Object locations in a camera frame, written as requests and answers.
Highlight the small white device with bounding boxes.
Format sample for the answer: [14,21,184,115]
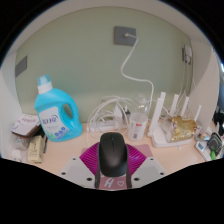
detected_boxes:
[194,139,211,162]

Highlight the blue detergent bottle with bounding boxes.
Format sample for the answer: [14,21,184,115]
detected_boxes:
[33,74,84,143]

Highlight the white cable bundle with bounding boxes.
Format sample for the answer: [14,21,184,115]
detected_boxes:
[85,95,138,138]

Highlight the white wall cable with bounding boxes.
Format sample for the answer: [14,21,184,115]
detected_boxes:
[120,33,155,114]

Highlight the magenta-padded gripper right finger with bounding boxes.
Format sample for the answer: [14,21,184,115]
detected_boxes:
[126,143,167,190]

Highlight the white power strip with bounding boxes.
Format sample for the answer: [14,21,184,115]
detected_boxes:
[87,120,124,134]

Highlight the small black device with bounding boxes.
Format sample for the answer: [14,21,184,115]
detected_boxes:
[206,132,224,156]

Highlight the black computer mouse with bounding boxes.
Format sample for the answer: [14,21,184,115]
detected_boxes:
[97,131,130,178]

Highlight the pink mouse pad with drawing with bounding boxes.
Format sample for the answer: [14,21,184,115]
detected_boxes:
[79,143,155,192]

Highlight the clear plastic bag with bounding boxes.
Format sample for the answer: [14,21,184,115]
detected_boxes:
[9,133,33,158]

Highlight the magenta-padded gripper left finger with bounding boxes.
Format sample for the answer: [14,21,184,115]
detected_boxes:
[60,141,101,190]

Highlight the white labelled plastic cup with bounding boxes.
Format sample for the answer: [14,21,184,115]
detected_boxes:
[127,112,149,142]

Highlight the gold foil packet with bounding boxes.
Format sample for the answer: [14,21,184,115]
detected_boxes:
[166,115,200,143]

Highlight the clear glass jar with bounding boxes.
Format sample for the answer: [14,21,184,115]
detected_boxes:
[134,93,151,116]

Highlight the pale yellow cardboard box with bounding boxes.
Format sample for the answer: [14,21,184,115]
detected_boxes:
[27,134,45,164]

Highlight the white wall charger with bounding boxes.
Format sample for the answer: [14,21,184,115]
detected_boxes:
[181,44,194,64]

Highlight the grey wall socket plate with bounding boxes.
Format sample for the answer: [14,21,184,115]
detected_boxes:
[113,25,137,46]

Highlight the white router with antennas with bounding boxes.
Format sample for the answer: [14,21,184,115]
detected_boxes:
[147,91,203,149]

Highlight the grey blank wall plate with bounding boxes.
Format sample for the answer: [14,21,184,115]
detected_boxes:
[14,55,28,78]

